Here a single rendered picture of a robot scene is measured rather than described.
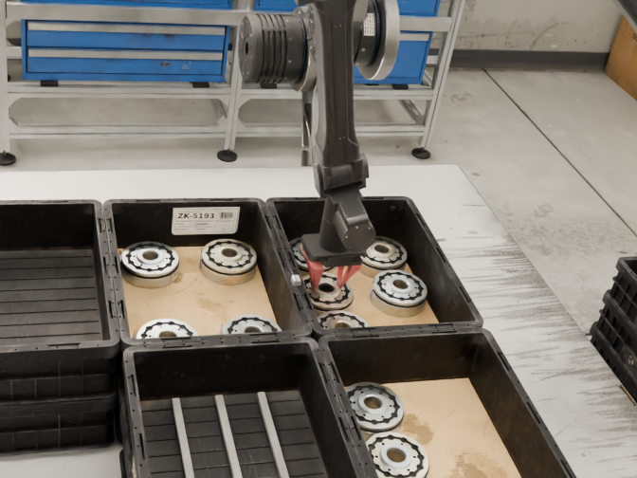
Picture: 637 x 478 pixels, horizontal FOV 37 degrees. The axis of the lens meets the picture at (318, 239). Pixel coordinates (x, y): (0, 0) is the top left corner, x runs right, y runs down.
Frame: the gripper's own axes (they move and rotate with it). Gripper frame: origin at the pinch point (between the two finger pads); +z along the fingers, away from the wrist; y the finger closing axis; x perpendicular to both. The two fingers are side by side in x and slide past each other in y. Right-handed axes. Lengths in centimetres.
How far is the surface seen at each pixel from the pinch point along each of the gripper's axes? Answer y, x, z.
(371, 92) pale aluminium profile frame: 91, 185, 59
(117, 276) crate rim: -37.4, -0.3, -6.1
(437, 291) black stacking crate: 20.1, -4.6, 0.2
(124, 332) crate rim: -38.5, -14.2, -6.1
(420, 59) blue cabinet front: 110, 186, 46
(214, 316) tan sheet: -20.5, -0.9, 4.1
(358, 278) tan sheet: 9.3, 6.1, 4.3
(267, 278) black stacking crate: -9.3, 5.5, 1.8
